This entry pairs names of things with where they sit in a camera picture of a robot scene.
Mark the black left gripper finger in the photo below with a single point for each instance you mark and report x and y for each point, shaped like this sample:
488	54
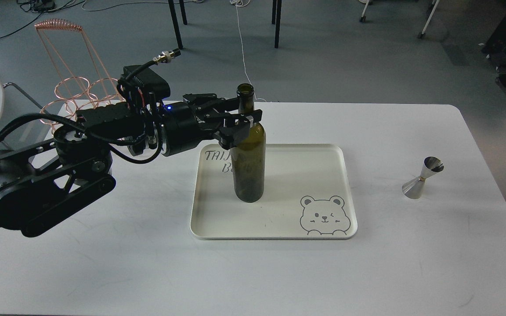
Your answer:
230	129
214	105

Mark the black equipment box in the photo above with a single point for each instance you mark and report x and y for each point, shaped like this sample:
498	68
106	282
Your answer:
495	47

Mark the dark green wine bottle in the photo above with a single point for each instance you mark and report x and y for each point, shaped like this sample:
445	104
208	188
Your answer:
248	162

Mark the cream tray with bear print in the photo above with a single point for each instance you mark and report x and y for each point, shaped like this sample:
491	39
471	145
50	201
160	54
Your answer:
306	196

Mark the copper wire bottle rack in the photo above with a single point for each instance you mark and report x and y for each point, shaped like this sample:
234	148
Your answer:
86	84

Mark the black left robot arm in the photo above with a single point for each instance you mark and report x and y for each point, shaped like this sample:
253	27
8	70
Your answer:
51	166

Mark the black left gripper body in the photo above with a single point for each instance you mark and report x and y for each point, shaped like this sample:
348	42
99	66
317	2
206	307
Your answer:
180	122

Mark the black table legs right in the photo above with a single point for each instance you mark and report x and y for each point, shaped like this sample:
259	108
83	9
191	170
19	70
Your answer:
276	12

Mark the silver metal jigger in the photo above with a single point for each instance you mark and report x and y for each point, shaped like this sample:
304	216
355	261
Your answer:
415	187

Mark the black table legs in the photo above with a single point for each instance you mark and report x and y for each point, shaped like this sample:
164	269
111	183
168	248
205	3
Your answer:
175	20
276	12

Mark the white chair legs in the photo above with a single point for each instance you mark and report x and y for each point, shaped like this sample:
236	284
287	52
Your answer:
413	17

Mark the black table legs left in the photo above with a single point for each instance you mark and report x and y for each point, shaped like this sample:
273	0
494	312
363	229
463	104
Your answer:
175	20

